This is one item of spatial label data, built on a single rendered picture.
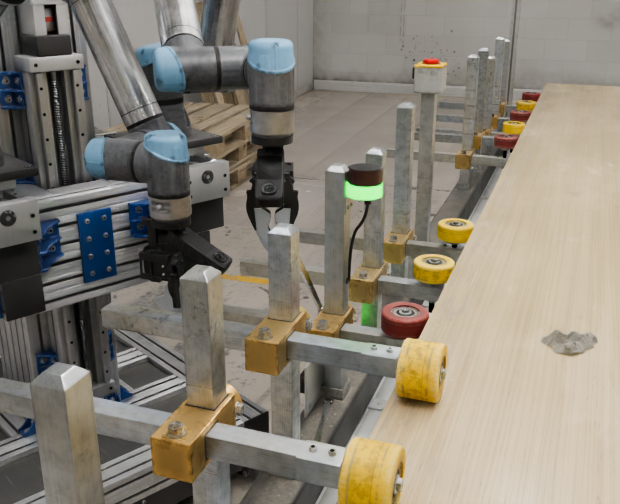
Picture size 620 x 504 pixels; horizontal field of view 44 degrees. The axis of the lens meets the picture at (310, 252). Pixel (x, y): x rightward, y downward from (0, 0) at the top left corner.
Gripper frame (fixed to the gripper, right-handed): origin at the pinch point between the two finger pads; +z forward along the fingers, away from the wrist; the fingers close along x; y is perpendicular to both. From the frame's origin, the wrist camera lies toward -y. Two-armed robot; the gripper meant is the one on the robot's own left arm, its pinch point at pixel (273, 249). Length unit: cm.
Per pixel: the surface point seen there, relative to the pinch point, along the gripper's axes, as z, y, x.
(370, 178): -14.3, -4.9, -16.2
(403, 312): 7.6, -9.7, -22.1
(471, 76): -9, 139, -62
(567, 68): 73, 746, -297
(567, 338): 7, -20, -46
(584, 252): 9, 21, -63
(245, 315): 12.6, -0.7, 5.1
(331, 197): -10.1, -1.9, -10.0
